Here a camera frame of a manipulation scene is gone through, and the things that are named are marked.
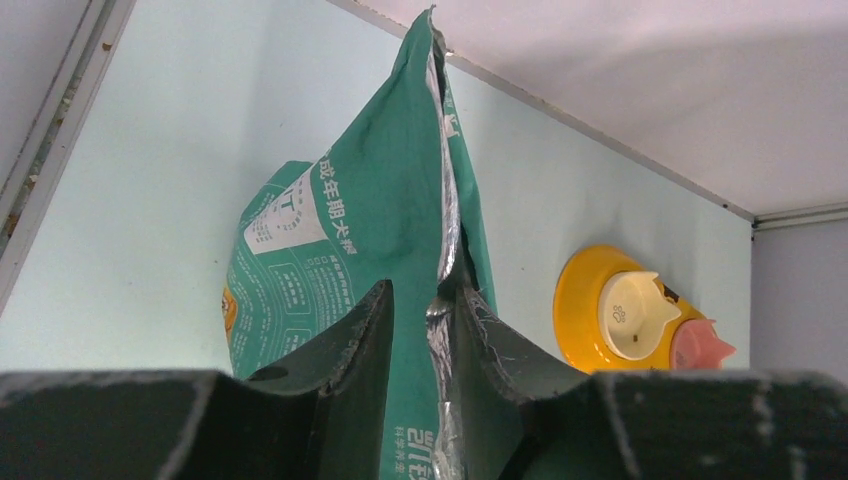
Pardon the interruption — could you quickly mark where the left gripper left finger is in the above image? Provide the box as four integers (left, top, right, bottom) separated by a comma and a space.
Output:
1, 280, 394, 479

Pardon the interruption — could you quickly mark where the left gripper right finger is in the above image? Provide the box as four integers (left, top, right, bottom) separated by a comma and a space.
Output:
453, 288, 847, 479

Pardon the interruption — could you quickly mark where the green pet food bag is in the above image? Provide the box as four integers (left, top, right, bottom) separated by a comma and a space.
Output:
222, 10, 492, 479

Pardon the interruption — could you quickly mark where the cream ceramic bowl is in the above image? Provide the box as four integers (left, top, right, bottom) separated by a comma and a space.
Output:
597, 271, 681, 361

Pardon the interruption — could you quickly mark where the pink ceramic bowl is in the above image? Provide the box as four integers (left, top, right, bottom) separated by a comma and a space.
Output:
670, 318, 737, 370

